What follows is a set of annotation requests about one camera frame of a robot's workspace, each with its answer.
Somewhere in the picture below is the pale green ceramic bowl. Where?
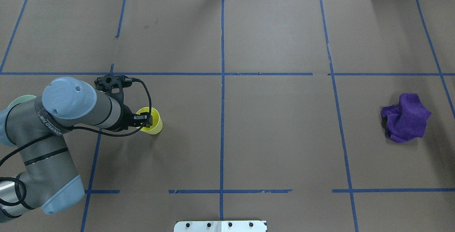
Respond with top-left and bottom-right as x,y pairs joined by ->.
7,95 -> 37,109

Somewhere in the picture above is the purple cloth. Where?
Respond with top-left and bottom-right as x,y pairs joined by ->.
380,93 -> 431,144

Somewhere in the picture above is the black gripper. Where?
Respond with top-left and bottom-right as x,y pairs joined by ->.
123,113 -> 153,130

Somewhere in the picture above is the yellow plastic cup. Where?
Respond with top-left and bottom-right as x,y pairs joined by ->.
141,107 -> 163,135

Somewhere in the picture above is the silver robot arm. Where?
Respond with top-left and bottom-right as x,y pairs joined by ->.
1,73 -> 152,223

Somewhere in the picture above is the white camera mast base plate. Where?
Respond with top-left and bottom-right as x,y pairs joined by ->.
173,220 -> 268,232

